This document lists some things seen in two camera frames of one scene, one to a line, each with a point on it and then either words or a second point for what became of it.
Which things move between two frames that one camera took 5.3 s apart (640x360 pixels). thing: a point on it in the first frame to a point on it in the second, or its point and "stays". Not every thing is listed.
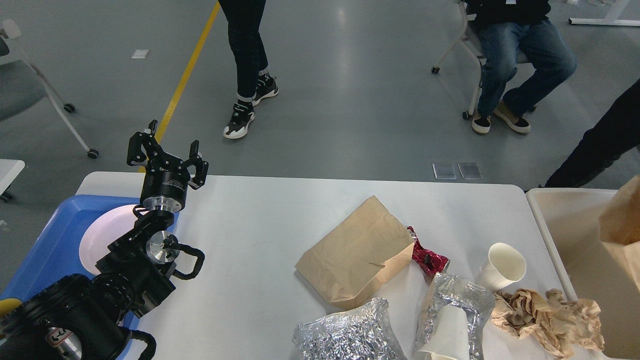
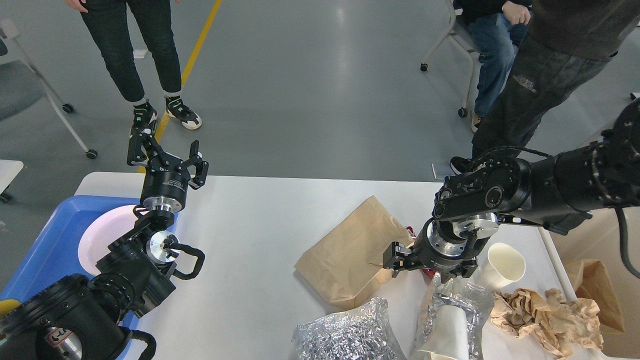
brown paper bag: (619, 224) to (590, 280)
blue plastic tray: (55, 253) stays
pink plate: (107, 229) stays
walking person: (245, 20) to (152, 19)
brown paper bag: (348, 264) stays
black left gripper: (165, 184) stays
